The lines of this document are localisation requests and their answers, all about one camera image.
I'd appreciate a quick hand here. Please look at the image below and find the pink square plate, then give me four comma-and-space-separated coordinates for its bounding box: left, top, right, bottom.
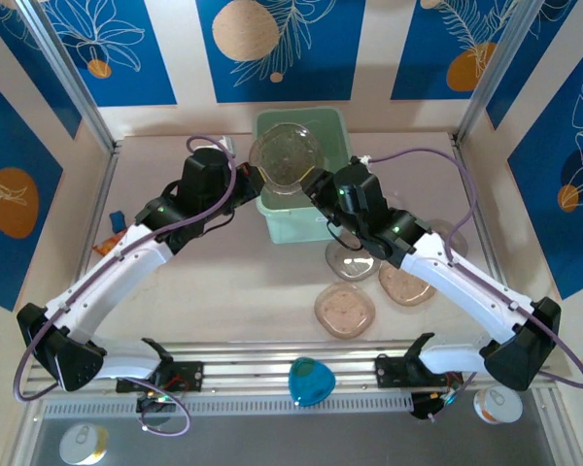
313, 282, 376, 340
377, 261, 436, 308

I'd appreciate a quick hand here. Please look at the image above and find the pale green plastic bin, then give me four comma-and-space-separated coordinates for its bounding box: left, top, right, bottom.
252, 105, 356, 246

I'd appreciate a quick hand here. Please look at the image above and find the blue poster large tan circle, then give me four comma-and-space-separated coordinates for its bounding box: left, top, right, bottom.
195, 0, 366, 104

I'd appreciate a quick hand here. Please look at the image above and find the orange snack packet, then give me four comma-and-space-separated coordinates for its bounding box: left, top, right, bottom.
91, 230, 127, 257

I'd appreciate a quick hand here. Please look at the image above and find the blue poster small orange circle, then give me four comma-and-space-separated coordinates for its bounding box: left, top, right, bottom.
37, 0, 179, 108

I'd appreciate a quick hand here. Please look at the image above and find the blue poster orange fern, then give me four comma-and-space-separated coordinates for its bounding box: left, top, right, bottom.
390, 0, 521, 102

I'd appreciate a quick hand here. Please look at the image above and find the teal rounded triangular object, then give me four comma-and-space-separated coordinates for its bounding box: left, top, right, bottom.
287, 356, 337, 408

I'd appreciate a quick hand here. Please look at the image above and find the blue poster dark circle flower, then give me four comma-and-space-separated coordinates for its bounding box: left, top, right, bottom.
507, 46, 583, 301

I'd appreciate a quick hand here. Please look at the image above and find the blue poster orange oval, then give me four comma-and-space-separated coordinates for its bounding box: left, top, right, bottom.
0, 67, 65, 313

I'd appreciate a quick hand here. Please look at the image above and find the right controller board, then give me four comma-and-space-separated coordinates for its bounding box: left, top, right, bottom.
410, 387, 461, 421

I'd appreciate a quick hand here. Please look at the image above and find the controller board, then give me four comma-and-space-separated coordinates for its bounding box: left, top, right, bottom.
410, 387, 461, 421
134, 390, 177, 415

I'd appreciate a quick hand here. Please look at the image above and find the left controller board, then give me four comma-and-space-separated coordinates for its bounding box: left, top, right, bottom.
134, 390, 177, 415

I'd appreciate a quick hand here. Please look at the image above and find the white can orange label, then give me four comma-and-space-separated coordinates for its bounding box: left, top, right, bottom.
472, 385, 524, 425

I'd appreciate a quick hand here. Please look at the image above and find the white can yellow label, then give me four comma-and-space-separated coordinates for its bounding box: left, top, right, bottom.
57, 422, 110, 466

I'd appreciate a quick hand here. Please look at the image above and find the thin black right gripper cable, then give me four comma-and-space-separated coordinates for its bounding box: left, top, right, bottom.
326, 217, 365, 252

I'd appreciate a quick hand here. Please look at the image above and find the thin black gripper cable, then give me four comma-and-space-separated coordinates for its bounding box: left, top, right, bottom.
201, 211, 237, 239
326, 217, 365, 252

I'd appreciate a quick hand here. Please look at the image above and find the thin black left gripper cable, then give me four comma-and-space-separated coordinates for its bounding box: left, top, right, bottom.
201, 211, 237, 239

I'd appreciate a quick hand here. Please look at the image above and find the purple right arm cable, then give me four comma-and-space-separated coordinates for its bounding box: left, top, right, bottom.
366, 147, 583, 424

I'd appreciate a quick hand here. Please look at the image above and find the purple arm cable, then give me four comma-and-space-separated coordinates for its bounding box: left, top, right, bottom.
12, 134, 238, 437
366, 147, 583, 424

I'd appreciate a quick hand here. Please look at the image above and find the aluminium side rail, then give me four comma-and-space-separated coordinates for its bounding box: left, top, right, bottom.
450, 134, 525, 349
75, 140, 123, 292

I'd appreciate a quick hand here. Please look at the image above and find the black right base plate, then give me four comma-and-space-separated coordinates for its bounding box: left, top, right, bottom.
374, 355, 463, 389

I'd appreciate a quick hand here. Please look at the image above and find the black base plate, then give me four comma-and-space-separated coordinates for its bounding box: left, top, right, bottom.
115, 361, 206, 394
374, 355, 463, 389

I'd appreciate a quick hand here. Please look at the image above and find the aluminium frame post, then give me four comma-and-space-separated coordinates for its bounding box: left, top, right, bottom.
452, 0, 554, 147
15, 0, 120, 154

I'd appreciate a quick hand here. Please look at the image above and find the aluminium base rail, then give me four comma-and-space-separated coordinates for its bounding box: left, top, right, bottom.
21, 341, 563, 403

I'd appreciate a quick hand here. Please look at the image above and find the blue wall poster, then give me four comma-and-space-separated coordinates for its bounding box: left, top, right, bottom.
485, 0, 582, 131
0, 0, 84, 141

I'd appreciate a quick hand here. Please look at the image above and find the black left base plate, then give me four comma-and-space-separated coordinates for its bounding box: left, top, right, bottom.
115, 361, 206, 394

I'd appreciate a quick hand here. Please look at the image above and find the white slotted cable duct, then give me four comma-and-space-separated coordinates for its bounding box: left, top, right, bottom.
42, 393, 415, 419

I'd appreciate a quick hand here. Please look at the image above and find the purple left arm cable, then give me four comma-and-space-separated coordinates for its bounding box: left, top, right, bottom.
12, 134, 238, 437

